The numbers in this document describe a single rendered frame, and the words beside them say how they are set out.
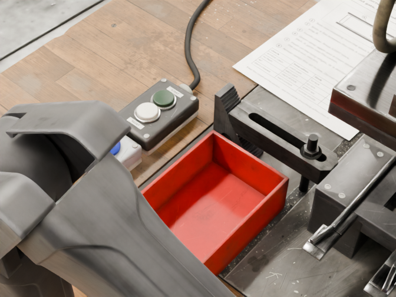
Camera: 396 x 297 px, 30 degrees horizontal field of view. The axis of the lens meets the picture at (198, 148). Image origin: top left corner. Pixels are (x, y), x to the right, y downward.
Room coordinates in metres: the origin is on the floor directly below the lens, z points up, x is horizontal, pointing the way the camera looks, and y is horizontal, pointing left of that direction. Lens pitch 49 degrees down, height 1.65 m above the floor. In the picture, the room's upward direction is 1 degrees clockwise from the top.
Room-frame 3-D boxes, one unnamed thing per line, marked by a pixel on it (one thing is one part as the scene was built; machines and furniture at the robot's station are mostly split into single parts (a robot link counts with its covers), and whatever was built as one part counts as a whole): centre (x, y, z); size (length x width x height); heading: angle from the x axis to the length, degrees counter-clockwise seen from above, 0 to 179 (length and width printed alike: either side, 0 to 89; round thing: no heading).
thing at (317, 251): (0.46, -0.15, 0.98); 0.07 x 0.02 x 0.01; 140
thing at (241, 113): (0.61, -0.11, 0.95); 0.15 x 0.03 x 0.10; 50
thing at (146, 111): (0.68, 0.07, 0.93); 0.03 x 0.03 x 0.02
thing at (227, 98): (0.65, -0.05, 0.95); 0.06 x 0.03 x 0.09; 50
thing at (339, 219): (0.51, -0.19, 0.98); 0.13 x 0.01 x 0.03; 140
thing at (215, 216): (0.50, 0.02, 0.93); 0.25 x 0.12 x 0.06; 140
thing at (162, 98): (0.71, 0.05, 0.93); 0.03 x 0.03 x 0.02
